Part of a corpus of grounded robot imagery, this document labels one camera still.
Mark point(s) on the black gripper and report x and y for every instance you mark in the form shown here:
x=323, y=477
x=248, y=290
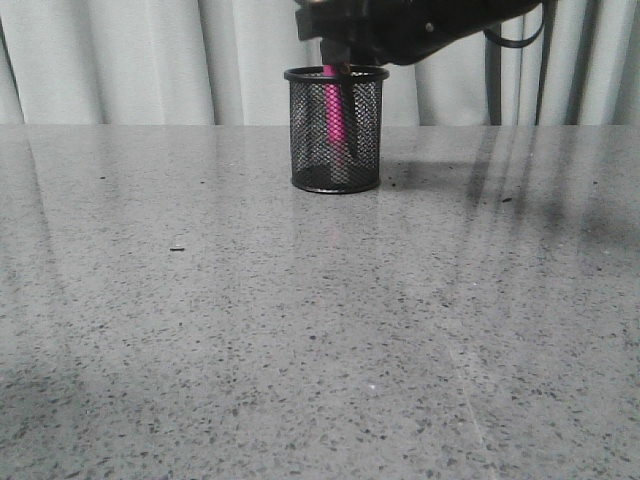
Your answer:
x=402, y=33

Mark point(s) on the pink marker pen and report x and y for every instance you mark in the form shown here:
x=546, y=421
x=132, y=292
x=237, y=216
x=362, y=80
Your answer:
x=335, y=130

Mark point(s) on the grey orange scissors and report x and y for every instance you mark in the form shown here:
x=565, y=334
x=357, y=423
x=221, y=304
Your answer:
x=348, y=104

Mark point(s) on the black mesh pen cup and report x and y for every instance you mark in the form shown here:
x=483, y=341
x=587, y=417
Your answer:
x=310, y=151

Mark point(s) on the grey curtain backdrop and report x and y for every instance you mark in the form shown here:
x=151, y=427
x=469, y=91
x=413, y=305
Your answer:
x=222, y=62

